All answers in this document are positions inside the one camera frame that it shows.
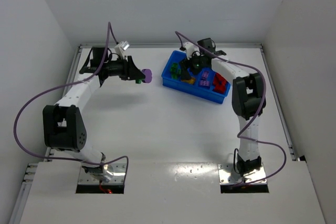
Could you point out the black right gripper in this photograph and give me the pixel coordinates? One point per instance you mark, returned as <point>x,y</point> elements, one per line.
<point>189,66</point>

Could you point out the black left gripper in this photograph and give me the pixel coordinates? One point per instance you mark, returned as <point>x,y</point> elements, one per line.
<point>129,68</point>

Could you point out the yellow rounded duplo brick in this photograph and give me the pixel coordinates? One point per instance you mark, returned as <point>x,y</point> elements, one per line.
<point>190,81</point>

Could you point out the green sloped duplo brick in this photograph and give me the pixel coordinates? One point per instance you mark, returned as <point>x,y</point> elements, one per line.
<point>174,69</point>

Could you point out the purple rounded brick cluster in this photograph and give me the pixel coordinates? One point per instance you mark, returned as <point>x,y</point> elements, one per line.
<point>148,75</point>

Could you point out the purple rounded duplo brick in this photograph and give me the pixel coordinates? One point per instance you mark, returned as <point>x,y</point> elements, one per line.
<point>205,75</point>

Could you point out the red rounded duplo brick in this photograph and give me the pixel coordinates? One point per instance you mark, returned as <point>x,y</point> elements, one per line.
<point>219,80</point>

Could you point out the red rectangular duplo brick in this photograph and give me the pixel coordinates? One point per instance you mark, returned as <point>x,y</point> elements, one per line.
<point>220,88</point>

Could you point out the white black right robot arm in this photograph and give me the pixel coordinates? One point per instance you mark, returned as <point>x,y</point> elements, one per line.
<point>248,98</point>

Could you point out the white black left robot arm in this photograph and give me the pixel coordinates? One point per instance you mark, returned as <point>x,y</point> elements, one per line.
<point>64,129</point>

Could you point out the blue plastic divided bin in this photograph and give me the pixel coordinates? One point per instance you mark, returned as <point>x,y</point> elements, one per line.
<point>194,89</point>

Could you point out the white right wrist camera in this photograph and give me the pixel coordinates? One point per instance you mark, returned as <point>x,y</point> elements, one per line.
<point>189,49</point>

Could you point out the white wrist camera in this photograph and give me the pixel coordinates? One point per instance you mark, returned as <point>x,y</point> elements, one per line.
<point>189,49</point>
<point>120,49</point>

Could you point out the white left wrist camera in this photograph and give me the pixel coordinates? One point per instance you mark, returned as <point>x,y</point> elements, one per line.
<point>120,49</point>

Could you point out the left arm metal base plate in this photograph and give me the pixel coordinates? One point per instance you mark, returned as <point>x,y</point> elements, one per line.
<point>112,174</point>

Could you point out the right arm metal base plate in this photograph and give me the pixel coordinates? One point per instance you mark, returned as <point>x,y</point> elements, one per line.
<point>228,177</point>

